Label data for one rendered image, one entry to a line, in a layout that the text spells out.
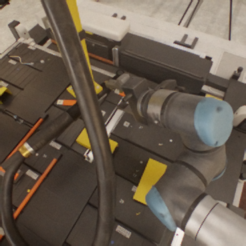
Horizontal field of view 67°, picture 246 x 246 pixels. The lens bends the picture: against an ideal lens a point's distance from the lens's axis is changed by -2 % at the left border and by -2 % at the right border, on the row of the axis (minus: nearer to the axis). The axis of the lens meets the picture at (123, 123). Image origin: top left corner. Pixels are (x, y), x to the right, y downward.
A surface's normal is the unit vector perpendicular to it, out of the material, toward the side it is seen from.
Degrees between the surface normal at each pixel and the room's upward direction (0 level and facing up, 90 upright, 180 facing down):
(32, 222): 0
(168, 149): 0
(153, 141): 0
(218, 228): 26
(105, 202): 46
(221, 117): 57
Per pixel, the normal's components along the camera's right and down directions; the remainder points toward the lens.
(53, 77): -0.02, -0.49
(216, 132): 0.60, 0.19
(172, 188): -0.32, -0.67
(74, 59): 0.17, 0.24
